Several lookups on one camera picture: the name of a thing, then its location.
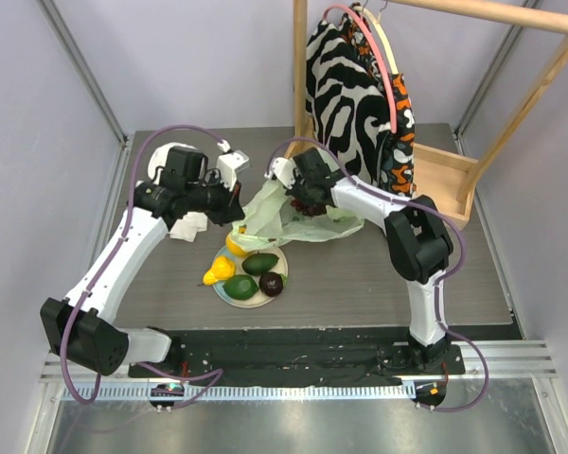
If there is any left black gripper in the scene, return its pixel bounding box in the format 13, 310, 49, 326
185, 170, 245, 227

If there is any red fake grape bunch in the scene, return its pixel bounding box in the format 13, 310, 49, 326
291, 199, 327, 218

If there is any light green plastic bag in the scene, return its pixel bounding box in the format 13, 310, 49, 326
230, 181, 364, 252

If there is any yellow fake apple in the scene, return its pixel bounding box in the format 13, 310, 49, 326
225, 225, 250, 258

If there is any yellow fake pear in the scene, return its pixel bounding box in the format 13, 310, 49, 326
201, 255, 237, 286

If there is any green fake avocado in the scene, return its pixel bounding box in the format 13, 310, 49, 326
241, 253, 279, 276

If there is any dark purple fake mangosteen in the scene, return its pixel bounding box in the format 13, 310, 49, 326
258, 271, 287, 297

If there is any green fake lime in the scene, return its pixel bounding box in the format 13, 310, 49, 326
222, 274, 259, 301

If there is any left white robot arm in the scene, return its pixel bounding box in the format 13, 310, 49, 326
40, 144, 250, 377

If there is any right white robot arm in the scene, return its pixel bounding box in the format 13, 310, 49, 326
269, 148, 453, 374

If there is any white crumpled cloth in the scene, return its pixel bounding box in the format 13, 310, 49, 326
147, 142, 208, 242

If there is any black white zebra garment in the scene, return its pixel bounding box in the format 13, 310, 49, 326
306, 20, 392, 189

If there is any orange black patterned garment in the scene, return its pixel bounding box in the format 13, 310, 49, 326
341, 15, 416, 198

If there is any wooden clothes rack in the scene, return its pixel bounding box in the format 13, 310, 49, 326
283, 0, 568, 231

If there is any cream clothes hanger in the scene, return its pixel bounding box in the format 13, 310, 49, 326
362, 9, 399, 75

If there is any pink clothes hanger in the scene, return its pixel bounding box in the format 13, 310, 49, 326
322, 3, 409, 134

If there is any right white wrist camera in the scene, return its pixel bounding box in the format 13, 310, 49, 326
264, 157, 296, 189

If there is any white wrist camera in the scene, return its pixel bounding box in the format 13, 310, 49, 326
216, 140, 250, 193
264, 157, 296, 189

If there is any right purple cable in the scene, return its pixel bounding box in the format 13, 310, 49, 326
267, 136, 490, 413

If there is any purple cable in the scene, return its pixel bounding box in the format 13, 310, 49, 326
59, 123, 233, 410
267, 136, 490, 413

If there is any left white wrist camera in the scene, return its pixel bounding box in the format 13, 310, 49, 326
216, 140, 250, 193

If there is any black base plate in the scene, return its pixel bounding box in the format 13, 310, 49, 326
154, 327, 466, 388

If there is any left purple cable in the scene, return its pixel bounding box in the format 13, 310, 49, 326
59, 123, 233, 410

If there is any white slotted cable duct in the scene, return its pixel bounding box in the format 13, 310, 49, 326
62, 384, 417, 403

